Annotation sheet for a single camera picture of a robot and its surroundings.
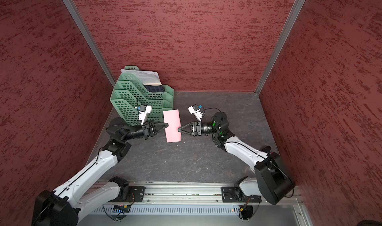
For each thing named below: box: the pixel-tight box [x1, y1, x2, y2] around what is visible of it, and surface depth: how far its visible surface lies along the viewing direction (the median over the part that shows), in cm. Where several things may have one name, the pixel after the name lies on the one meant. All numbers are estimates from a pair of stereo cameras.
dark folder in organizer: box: [144, 84, 165, 93], surface depth 106 cm
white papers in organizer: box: [120, 68, 163, 87], surface depth 97 cm
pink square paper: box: [163, 109, 182, 143], surface depth 66 cm
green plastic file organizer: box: [109, 65, 175, 126], surface depth 94 cm
